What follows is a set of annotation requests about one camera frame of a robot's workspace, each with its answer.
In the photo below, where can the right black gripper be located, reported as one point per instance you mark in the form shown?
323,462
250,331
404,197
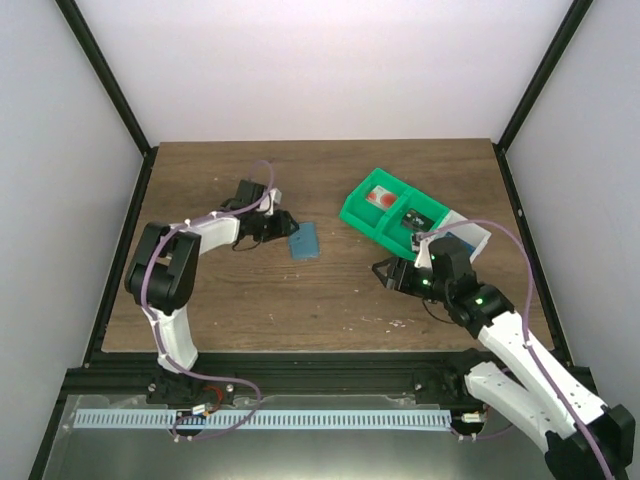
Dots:
398,276

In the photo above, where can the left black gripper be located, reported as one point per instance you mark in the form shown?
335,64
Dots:
273,225

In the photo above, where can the blue card holder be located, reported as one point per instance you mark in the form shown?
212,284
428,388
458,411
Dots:
304,244

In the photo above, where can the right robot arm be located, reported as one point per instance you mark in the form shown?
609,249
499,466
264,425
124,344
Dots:
579,435

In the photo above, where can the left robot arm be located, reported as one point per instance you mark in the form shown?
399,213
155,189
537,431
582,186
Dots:
161,275

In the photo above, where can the black card in bin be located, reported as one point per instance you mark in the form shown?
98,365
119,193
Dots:
417,221

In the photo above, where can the red white card in bin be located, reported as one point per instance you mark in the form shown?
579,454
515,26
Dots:
381,198

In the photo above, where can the blue card in bin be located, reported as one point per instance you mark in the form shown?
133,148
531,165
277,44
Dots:
470,247

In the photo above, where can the green bin middle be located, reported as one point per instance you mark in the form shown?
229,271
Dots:
396,238

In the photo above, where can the green bin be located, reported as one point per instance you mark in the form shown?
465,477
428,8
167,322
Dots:
366,215
396,238

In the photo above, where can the green bin far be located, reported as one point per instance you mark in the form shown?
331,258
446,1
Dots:
366,215

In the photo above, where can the white bin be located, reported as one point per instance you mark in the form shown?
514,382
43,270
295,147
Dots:
454,224

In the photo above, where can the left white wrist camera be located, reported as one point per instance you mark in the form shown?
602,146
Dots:
271,202

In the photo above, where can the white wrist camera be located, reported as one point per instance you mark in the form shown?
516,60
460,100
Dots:
420,246
271,202

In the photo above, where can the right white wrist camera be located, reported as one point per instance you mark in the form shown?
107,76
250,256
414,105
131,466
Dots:
420,246

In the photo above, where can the white slotted cable duct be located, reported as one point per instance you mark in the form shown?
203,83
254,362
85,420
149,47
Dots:
410,420

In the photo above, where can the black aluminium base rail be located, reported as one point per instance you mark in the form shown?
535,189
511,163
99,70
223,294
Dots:
435,377

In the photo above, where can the black frame post left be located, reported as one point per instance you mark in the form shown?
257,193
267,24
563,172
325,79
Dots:
92,51

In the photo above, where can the black frame post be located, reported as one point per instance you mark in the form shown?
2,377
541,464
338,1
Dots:
562,38
92,51

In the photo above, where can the black frame post right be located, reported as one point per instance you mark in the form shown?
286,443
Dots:
562,38

